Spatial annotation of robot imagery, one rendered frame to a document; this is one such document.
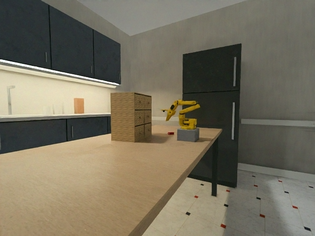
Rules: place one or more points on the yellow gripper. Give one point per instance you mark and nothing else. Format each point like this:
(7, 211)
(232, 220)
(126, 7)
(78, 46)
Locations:
(169, 114)

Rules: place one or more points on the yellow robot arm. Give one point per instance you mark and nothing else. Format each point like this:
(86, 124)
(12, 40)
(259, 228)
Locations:
(188, 122)

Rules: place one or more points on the wooden drawer front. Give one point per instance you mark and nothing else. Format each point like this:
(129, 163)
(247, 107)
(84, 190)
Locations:
(139, 117)
(139, 132)
(147, 116)
(139, 101)
(147, 129)
(147, 102)

